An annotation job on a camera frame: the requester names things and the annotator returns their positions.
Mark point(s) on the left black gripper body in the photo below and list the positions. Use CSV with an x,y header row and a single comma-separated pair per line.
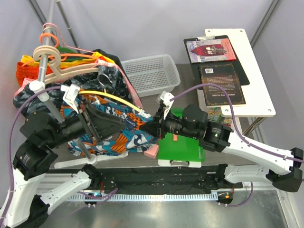
x,y
90,121

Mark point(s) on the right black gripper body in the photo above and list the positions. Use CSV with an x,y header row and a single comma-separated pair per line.
x,y
161,130

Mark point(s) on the yellow clothes hanger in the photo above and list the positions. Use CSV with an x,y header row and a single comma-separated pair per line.
x,y
112,97

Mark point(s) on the colourful patterned shorts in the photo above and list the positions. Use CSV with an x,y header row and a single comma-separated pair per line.
x,y
130,139

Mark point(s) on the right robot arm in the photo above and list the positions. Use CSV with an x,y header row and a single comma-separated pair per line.
x,y
282,168

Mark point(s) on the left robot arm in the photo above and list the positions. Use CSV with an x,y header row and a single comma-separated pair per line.
x,y
23,207

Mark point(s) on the dark patterned shorts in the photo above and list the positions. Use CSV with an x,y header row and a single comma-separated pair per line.
x,y
107,78

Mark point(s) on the beige wooden hanger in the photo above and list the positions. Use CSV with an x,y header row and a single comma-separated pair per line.
x,y
57,73

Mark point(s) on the orange clothes hanger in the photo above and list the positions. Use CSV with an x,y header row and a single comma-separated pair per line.
x,y
50,36

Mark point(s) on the pink clothes hanger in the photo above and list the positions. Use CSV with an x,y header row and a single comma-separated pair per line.
x,y
58,31

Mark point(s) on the orange knitted shorts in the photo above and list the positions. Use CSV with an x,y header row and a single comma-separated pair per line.
x,y
29,71

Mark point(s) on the yellow shorts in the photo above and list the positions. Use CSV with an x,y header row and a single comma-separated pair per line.
x,y
67,63

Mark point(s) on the orange marker pen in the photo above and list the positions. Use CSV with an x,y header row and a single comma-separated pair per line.
x,y
175,138

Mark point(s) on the pink cube power adapter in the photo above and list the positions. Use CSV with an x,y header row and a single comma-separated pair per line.
x,y
152,152

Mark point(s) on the green clipboard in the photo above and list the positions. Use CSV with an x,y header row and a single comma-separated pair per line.
x,y
185,152

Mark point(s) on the white rack base foot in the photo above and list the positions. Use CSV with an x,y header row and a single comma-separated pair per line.
x,y
84,161

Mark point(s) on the white perforated plastic basket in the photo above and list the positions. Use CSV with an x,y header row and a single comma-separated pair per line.
x,y
152,75

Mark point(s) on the black garment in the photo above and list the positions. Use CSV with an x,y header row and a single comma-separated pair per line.
x,y
107,54

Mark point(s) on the black clipboard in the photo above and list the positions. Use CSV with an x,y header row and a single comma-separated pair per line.
x,y
244,81

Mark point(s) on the black hardcover book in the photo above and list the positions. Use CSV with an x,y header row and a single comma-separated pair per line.
x,y
225,76

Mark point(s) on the red illustrated book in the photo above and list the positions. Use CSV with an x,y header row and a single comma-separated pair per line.
x,y
211,49

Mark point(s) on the white side table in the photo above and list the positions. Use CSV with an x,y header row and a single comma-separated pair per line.
x,y
258,101

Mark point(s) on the silver clothes rack pole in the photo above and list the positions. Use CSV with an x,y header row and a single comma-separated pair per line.
x,y
50,57

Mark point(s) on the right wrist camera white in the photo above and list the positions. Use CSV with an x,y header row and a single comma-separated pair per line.
x,y
165,101

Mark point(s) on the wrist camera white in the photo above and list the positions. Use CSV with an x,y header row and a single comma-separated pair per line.
x,y
70,95
165,101

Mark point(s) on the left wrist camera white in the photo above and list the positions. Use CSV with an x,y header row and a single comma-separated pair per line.
x,y
70,95

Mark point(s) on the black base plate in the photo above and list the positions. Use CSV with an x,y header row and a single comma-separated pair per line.
x,y
164,180

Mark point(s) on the white cable duct strip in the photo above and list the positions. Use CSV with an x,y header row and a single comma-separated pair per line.
x,y
160,198

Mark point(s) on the aluminium rail frame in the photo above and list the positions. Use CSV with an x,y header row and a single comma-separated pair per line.
x,y
258,204

